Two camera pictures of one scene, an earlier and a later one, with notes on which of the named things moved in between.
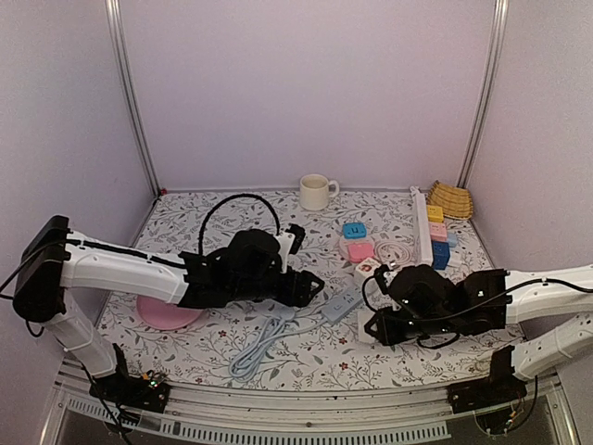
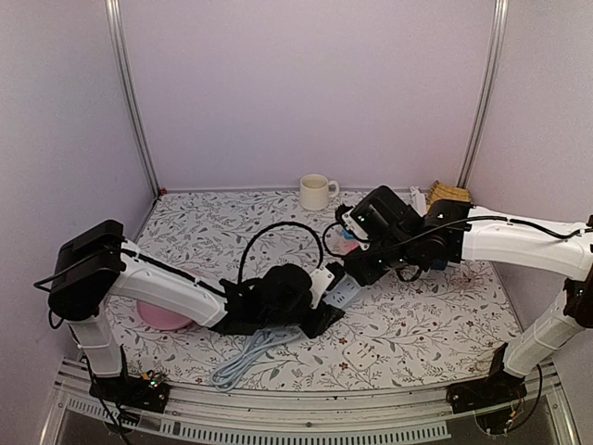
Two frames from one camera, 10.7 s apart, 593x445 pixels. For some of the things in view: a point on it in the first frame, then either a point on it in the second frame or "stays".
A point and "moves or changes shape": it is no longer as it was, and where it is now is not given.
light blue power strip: (343, 304) moves or changes shape
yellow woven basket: (456, 200) stays
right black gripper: (386, 332) → (360, 273)
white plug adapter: (362, 318) → (359, 354)
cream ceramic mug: (314, 191) stays
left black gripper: (296, 294) → (322, 320)
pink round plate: (166, 315) stays
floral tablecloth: (322, 340) stays
